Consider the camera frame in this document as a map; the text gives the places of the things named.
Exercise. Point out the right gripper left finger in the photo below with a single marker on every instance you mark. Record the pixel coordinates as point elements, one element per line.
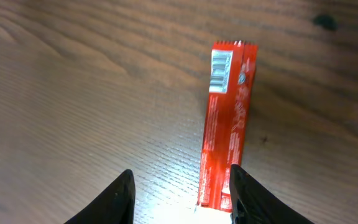
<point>114,205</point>

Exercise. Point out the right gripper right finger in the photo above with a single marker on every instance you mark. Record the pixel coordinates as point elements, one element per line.
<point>252,203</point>

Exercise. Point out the red snack stick packet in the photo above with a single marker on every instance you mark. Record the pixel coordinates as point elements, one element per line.
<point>233,66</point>

